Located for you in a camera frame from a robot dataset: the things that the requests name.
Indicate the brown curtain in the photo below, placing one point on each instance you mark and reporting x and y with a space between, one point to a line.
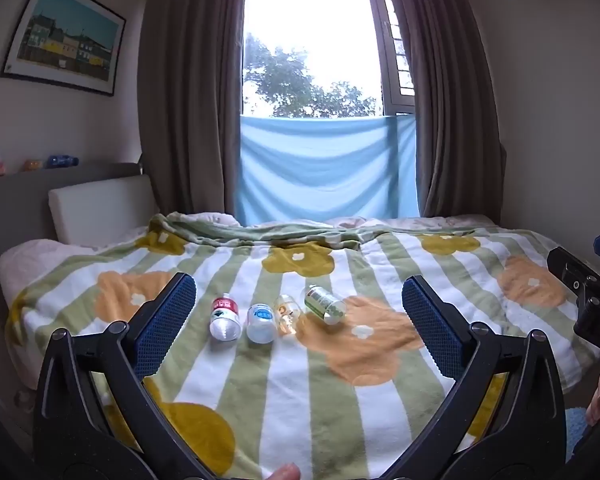
190 85
450 100

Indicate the blue label small bottle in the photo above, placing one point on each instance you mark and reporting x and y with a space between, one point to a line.
260 324

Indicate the red label small bottle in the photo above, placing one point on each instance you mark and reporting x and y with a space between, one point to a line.
225 319

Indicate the green label small bottle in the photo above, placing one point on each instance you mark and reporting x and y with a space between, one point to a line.
325 304

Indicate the blue plastic bottle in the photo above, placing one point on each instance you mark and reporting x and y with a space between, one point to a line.
62 161

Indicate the white headboard cushion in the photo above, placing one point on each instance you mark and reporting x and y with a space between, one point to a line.
100 210

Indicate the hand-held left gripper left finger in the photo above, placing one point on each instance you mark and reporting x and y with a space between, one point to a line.
165 325

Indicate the grey window frame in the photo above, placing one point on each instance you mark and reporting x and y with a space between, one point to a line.
400 95

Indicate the small orange jar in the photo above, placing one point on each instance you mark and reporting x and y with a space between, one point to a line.
32 164

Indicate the tree outside window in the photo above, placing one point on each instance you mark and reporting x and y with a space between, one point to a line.
290 87

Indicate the person's left hand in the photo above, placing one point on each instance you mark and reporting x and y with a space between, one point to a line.
281 473

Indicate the grey headboard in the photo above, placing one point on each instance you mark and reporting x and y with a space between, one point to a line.
10 210

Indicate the blue fluffy rug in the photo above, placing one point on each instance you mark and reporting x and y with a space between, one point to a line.
576 432

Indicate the striped floral blanket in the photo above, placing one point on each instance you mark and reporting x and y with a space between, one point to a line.
280 385

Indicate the light blue hanging cloth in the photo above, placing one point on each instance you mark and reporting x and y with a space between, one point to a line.
325 170

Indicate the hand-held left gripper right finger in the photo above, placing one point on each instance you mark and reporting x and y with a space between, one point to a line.
432 330

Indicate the framed wall picture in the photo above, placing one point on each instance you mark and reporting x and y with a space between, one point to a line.
65 35

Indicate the orange label clear bottle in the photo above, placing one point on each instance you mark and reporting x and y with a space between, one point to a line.
287 314

